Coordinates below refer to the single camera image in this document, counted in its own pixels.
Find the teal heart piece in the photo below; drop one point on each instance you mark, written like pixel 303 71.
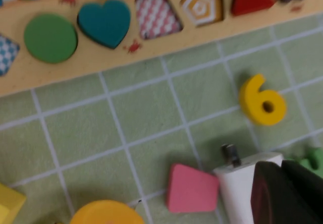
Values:
pixel 103 22

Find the green circle piece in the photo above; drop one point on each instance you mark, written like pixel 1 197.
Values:
pixel 50 38

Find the yellow rubber duck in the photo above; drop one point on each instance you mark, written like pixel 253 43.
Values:
pixel 106 214

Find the green number three piece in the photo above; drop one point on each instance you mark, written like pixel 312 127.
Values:
pixel 310 159

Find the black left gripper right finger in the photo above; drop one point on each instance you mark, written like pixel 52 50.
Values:
pixel 308 183

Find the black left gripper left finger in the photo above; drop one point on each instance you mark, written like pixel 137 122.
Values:
pixel 272 198

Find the pink trapezoid piece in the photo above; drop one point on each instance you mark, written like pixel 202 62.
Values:
pixel 191 188

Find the colourful wooden puzzle board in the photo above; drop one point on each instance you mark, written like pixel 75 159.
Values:
pixel 161 45

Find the yellow wooden cube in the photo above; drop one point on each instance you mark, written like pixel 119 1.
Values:
pixel 10 203

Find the yellow number six piece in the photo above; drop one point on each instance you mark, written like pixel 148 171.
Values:
pixel 248 100

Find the white charger plug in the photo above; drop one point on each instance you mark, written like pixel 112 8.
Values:
pixel 234 191

